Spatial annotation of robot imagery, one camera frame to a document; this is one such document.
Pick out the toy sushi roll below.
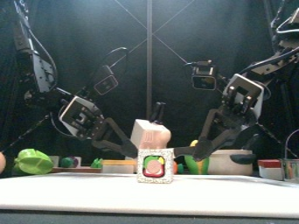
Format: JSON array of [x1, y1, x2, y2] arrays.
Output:
[[135, 148, 175, 185]]

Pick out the purple green toy vegetable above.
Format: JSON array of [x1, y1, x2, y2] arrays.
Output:
[[59, 156, 81, 169]]

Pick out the toy corn cob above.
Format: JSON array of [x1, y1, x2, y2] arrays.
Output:
[[183, 139, 211, 176]]

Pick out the white cutting board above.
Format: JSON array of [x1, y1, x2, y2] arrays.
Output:
[[0, 171, 299, 219]]

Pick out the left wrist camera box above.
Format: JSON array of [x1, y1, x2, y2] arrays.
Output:
[[88, 65, 120, 96]]

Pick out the grey vertical frame pole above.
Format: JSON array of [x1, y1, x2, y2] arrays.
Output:
[[146, 0, 155, 121]]

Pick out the red white toy block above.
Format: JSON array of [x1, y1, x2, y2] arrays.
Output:
[[256, 158, 284, 181]]

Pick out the yellow white toy block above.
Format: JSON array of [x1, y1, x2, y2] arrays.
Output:
[[100, 158, 138, 175]]

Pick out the brown wooden board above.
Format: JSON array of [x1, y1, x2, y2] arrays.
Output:
[[51, 166, 103, 174]]

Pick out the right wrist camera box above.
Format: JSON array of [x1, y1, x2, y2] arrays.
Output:
[[190, 64, 220, 91]]

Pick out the orange toy fruit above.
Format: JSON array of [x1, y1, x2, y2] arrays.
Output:
[[0, 151, 7, 175]]

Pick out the small green toy vegetable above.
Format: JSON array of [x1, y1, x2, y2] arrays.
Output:
[[90, 157, 104, 170]]

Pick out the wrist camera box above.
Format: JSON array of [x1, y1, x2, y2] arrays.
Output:
[[190, 64, 220, 91], [88, 65, 120, 96]]

